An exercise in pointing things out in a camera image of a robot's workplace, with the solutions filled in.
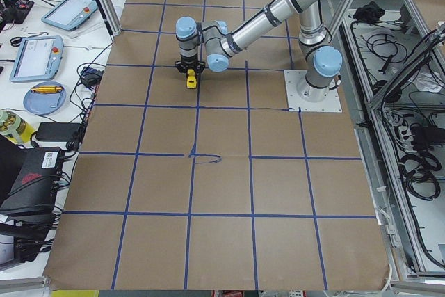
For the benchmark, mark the teach pendant tablet near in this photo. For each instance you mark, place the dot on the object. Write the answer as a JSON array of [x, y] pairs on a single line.
[[38, 58]]

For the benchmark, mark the black power brick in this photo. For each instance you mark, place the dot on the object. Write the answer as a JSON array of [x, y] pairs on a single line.
[[57, 131]]

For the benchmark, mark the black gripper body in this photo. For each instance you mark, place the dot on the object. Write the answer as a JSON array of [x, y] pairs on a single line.
[[189, 64]]

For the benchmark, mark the blue round plate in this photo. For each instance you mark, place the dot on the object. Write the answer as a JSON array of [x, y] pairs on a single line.
[[45, 98]]

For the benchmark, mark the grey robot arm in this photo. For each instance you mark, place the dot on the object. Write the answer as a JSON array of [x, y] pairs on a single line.
[[211, 45]]

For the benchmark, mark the yellow toy beetle car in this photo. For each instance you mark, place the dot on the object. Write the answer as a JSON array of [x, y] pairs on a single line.
[[191, 79]]

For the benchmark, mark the teach pendant tablet far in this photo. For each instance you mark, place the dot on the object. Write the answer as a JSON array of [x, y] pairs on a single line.
[[69, 15]]

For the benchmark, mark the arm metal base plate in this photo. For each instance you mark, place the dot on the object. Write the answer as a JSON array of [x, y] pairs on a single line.
[[301, 97]]

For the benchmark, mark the teach pendant tablet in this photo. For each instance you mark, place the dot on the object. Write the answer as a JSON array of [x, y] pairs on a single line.
[[69, 15], [38, 58]]

